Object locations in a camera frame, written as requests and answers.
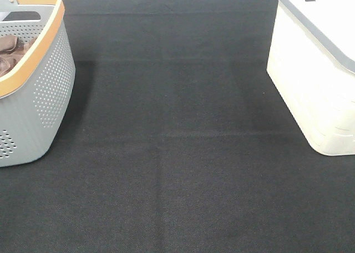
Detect white storage box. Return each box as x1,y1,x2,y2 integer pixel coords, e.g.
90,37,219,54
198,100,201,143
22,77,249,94
267,0,354,156

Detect brown towels in basket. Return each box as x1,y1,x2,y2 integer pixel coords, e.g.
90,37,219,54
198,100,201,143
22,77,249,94
1,34,37,77

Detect grey perforated laundry basket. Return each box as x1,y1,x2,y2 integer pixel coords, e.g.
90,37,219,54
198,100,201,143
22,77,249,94
1,0,75,167

